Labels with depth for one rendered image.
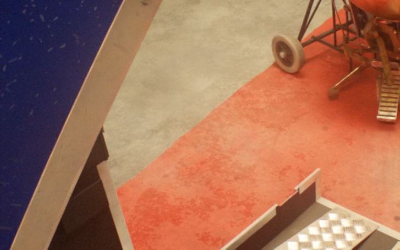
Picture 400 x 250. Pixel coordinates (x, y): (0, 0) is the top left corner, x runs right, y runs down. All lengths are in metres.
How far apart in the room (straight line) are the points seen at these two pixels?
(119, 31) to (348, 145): 2.35
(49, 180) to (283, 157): 2.30
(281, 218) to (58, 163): 1.92
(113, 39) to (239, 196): 2.14
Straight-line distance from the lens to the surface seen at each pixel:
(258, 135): 2.72
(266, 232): 2.17
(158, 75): 3.26
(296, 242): 2.13
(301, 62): 3.03
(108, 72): 0.31
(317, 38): 3.16
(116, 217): 1.63
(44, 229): 0.32
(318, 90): 2.97
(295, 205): 2.23
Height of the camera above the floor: 1.59
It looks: 33 degrees down
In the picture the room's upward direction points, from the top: 10 degrees counter-clockwise
